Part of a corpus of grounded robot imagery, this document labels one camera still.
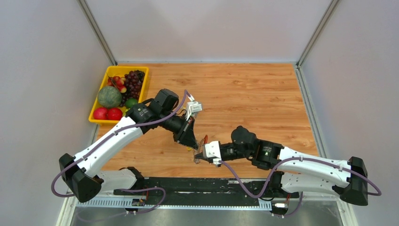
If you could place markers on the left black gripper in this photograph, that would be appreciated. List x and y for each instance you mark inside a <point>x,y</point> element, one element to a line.
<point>185,136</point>

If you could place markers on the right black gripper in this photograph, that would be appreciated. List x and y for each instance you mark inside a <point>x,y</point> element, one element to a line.
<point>209,160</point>

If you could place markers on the red keyring with silver keys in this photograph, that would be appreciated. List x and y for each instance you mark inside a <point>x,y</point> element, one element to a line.
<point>199,150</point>

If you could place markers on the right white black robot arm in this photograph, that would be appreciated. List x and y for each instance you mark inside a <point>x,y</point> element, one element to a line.
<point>293,171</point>

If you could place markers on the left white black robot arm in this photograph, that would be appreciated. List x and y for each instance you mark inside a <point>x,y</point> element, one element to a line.
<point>83,172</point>

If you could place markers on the green lime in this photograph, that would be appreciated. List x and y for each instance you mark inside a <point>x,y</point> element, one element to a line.
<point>129,103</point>

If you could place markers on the red apple right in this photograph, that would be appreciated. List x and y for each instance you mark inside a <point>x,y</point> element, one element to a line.
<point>114,114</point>

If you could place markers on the red apple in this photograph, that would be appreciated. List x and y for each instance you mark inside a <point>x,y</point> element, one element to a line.
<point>114,114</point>
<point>100,113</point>

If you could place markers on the dark purple grape bunch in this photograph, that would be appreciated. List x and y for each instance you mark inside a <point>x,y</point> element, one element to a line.
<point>134,83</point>

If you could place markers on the small red apples cluster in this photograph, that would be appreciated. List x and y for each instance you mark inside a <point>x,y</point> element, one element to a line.
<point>117,82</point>

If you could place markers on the green round melon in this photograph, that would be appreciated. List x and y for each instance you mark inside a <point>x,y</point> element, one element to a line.
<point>109,97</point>

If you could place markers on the red apple left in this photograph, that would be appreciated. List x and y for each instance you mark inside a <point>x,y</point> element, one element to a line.
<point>100,113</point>

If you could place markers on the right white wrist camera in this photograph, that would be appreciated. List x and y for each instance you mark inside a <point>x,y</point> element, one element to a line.
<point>212,154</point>

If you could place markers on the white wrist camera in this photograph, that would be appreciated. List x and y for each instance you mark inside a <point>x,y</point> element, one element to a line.
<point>212,154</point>
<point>193,108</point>

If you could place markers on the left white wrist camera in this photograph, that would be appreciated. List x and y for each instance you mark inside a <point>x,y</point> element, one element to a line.
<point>193,108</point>

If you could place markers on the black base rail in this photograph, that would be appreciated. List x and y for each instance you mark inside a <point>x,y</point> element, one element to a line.
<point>193,192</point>

